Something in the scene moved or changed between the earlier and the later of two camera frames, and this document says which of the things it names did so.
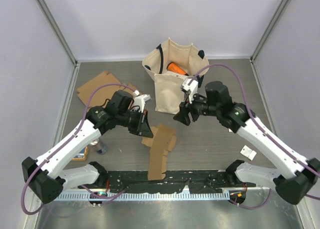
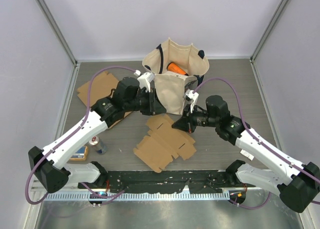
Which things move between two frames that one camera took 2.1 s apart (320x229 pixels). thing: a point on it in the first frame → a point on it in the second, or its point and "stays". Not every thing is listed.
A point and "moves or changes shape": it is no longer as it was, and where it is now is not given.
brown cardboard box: (163, 140) moves or changes shape
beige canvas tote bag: (169, 92) stays
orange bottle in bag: (174, 67) stays
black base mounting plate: (197, 181) stays
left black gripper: (143, 127) → (155, 106)
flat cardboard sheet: (99, 98) stays
